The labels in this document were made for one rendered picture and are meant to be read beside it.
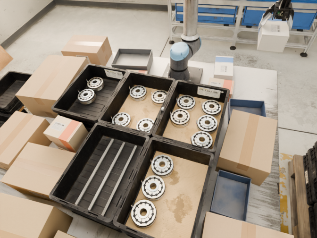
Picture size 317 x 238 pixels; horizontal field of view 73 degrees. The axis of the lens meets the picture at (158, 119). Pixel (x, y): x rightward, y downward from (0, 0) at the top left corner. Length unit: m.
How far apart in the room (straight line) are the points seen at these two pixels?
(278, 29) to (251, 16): 1.63
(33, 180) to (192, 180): 0.74
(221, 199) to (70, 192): 0.70
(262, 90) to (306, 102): 1.13
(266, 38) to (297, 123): 1.34
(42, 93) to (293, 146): 2.04
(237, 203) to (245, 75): 0.89
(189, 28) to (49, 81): 0.94
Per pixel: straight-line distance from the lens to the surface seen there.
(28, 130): 1.39
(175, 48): 1.39
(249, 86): 1.59
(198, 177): 1.02
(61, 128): 1.20
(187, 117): 1.15
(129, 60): 1.72
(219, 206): 1.12
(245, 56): 3.01
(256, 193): 1.18
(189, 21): 1.41
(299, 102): 2.62
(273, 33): 1.25
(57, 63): 1.67
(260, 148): 1.11
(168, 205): 0.98
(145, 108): 1.25
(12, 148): 1.37
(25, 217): 1.09
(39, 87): 1.54
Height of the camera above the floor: 1.77
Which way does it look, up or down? 53 degrees down
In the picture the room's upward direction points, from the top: 9 degrees counter-clockwise
